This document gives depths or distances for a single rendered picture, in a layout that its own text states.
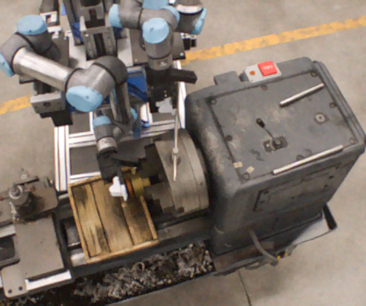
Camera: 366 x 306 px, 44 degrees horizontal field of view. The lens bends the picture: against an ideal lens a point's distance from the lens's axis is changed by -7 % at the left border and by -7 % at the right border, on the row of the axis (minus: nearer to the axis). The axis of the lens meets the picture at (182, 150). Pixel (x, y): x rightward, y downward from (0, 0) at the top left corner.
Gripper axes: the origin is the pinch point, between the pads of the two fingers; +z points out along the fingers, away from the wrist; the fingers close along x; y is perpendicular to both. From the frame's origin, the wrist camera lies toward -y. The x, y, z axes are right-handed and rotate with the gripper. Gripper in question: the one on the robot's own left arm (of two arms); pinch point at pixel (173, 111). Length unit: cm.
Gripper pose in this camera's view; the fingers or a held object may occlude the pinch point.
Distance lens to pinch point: 161.2
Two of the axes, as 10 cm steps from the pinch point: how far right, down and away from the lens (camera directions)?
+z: 1.0, 7.1, 7.0
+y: -9.5, 2.8, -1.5
